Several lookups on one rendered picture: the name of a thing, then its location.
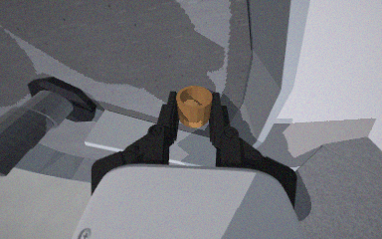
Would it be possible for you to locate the bronze bushing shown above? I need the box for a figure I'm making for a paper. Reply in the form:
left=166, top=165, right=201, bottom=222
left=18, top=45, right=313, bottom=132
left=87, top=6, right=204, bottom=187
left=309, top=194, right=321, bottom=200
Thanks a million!
left=176, top=86, right=213, bottom=127

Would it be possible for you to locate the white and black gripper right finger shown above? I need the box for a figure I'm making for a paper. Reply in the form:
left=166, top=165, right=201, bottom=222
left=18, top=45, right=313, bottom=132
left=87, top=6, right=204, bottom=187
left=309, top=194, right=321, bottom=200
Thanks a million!
left=209, top=93, right=297, bottom=209

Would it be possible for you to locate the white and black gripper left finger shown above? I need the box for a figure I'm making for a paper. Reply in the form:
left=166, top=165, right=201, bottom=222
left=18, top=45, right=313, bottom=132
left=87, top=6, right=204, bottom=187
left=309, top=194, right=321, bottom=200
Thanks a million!
left=92, top=92, right=179, bottom=195

